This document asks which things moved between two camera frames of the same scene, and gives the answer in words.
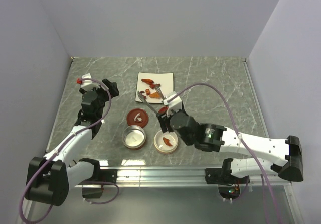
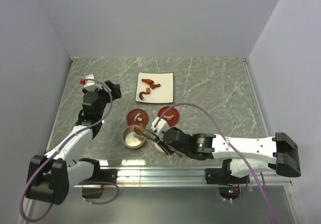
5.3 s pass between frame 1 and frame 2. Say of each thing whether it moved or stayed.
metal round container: stayed
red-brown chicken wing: stayed
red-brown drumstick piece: stayed
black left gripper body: stayed
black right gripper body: moved
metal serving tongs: moved
